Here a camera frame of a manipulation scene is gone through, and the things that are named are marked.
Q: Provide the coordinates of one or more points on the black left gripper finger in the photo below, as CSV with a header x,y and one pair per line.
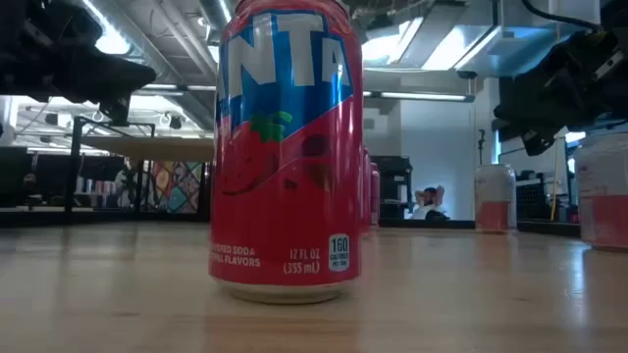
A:
x,y
118,81

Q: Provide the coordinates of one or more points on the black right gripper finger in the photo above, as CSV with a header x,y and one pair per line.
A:
x,y
527,105

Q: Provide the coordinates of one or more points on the white pink Spindrift can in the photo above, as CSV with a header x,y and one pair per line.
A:
x,y
603,191
495,196

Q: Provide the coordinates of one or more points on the dark red soda can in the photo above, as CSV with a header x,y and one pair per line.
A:
x,y
375,196

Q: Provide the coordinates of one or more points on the red Fanta soda can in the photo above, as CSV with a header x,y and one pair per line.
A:
x,y
366,196
284,196

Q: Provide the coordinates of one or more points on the long ceiling light fixture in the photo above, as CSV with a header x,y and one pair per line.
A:
x,y
172,87
422,96

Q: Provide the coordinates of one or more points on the black tripod stand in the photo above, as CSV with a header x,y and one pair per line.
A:
x,y
482,147

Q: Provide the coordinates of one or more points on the black pegboard cart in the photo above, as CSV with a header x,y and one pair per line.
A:
x,y
532,198

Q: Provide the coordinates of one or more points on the person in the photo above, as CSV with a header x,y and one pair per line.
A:
x,y
429,202

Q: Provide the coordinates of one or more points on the black storage cabinet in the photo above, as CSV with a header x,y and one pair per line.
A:
x,y
395,176

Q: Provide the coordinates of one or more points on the silver spiral air duct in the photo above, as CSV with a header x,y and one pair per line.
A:
x,y
167,44

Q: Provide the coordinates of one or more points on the silver rectangular air duct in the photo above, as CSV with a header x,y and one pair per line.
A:
x,y
490,49

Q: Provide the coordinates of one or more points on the colourful patchwork wall hanging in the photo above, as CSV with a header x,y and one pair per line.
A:
x,y
176,191

